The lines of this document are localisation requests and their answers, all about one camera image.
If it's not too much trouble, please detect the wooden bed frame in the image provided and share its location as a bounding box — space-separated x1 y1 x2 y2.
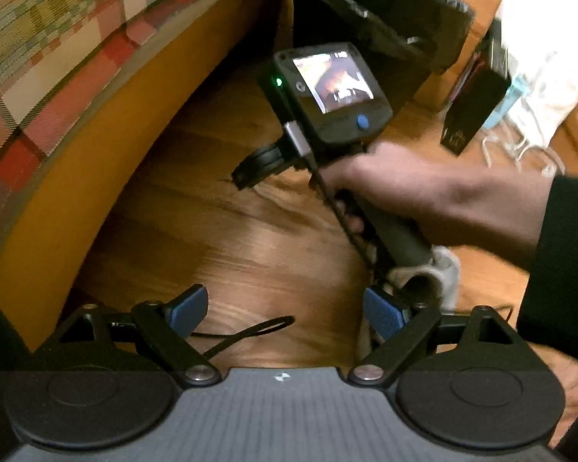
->
0 0 273 350

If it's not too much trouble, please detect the white sneaker with black laces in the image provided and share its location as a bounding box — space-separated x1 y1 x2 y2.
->
356 244 463 362

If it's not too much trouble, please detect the white plastic bag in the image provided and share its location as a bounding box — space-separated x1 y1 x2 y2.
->
480 0 578 166

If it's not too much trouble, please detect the person's right hand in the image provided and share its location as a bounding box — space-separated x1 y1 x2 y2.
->
320 142 553 270

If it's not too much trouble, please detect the plaid bed cover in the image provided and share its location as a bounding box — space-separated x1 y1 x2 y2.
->
0 0 290 276

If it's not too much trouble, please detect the black trash bin with bag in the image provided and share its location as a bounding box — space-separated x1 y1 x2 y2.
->
288 0 477 107

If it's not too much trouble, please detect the black rectangular box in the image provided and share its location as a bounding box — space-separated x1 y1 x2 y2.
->
440 18 511 156

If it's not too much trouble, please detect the right forearm in dark sleeve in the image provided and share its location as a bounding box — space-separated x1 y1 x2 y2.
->
517 176 578 361

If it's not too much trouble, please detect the black cable on floor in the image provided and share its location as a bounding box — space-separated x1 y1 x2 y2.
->
190 315 296 361

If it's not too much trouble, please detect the white charger cable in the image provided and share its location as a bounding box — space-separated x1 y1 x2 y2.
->
478 119 567 180

